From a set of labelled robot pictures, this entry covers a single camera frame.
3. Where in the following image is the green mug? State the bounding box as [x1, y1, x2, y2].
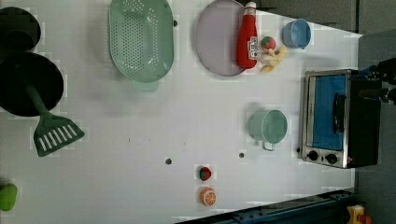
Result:
[247, 110, 288, 151]

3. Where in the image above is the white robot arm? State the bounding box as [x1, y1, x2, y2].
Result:
[359, 58, 396, 104]

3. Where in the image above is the small toy strawberry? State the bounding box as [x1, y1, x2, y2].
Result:
[199, 166, 212, 181]

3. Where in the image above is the lilac plate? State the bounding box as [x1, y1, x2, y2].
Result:
[195, 0, 244, 77]

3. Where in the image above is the toy orange half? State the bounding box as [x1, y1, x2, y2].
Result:
[200, 187, 217, 206]

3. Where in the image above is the red ketchup bottle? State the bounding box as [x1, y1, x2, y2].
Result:
[236, 2, 259, 69]

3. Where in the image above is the green perforated colander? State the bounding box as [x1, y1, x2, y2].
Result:
[107, 0, 174, 92]

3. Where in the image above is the yellow toy banana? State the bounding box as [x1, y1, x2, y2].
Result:
[259, 46, 287, 73]

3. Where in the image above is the blue cup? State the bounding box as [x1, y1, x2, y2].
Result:
[281, 19, 311, 49]

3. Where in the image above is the silver toaster oven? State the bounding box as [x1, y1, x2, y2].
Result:
[301, 69, 382, 169]

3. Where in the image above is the green slotted spatula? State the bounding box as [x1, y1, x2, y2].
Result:
[26, 85, 85, 157]

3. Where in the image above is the black frying pan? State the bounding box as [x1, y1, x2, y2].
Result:
[0, 52, 64, 117]

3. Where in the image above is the yellow red emergency button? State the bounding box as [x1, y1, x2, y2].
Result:
[346, 204, 373, 224]

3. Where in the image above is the green toy pepper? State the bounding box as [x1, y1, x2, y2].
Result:
[0, 183, 18, 211]

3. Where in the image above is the blue metal table frame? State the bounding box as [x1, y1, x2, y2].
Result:
[177, 190, 357, 224]

